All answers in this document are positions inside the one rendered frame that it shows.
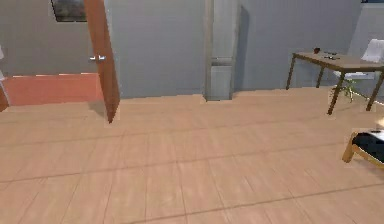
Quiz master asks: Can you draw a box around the green house plant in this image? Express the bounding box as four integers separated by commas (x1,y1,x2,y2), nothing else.
330,79,358,103

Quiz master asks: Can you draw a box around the brown wooden room door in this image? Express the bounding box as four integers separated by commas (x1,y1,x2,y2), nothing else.
83,0,121,124

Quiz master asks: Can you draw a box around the white chair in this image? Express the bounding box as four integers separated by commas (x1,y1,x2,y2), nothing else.
333,38,384,82

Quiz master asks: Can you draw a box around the dark framed wall picture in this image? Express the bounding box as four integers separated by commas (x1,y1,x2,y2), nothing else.
50,0,88,23

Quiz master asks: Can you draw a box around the brown wooden table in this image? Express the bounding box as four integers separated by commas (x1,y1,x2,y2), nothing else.
285,50,384,116

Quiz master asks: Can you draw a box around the wooden chair with black cushion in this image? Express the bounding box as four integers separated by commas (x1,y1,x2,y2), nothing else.
341,129,384,170

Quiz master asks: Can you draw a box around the tall grey cabinet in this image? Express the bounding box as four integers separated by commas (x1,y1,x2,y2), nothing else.
203,0,242,102

